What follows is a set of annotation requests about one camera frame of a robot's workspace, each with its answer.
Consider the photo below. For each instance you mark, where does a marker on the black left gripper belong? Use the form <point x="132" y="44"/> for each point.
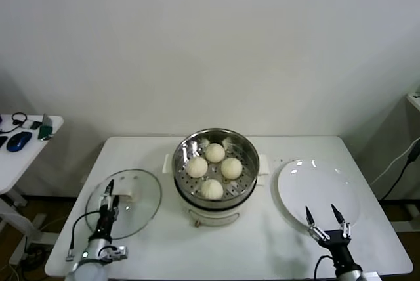
<point x="106" y="223"/>

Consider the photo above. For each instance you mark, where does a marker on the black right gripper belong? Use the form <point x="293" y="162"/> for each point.
<point x="338" y="245"/>

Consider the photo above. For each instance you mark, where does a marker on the white steamed baozi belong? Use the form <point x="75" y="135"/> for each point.
<point x="215" y="153"/>
<point x="197" y="167"/>
<point x="231" y="167"/>
<point x="212" y="189"/>

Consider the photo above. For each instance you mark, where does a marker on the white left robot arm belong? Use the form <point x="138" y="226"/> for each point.
<point x="95" y="251"/>

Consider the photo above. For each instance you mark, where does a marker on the steel steamer basket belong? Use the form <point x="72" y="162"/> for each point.
<point x="183" y="153"/>

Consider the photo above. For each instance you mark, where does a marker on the white round plate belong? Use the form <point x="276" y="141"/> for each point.
<point x="318" y="182"/>

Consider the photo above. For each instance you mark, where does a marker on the white table foot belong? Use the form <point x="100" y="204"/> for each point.
<point x="46" y="238"/>
<point x="403" y="226"/>

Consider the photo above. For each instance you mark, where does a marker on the white side table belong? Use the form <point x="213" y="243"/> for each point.
<point x="29" y="159"/>

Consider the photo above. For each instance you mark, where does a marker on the green handheld device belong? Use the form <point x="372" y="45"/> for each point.
<point x="46" y="130"/>

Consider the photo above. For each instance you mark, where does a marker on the white electric cooker pot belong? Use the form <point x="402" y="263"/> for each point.
<point x="213" y="217"/>

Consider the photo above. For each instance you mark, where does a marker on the small black card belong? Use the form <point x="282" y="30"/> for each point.
<point x="35" y="125"/>

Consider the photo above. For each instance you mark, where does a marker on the blue computer mouse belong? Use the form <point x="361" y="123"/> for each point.
<point x="19" y="140"/>

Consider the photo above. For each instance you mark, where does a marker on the small white box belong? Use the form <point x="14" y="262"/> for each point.
<point x="27" y="124"/>

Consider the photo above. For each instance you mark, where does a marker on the black flat device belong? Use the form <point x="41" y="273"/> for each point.
<point x="2" y="141"/>

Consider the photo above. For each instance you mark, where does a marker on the white side cabinet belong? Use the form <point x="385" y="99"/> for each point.
<point x="414" y="100"/>

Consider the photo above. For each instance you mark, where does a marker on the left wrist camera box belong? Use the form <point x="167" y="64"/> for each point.
<point x="115" y="252"/>

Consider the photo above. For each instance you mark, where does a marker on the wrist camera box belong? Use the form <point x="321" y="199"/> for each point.
<point x="370" y="276"/>
<point x="115" y="252"/>

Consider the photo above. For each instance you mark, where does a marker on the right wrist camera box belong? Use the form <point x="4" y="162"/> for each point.
<point x="370" y="276"/>

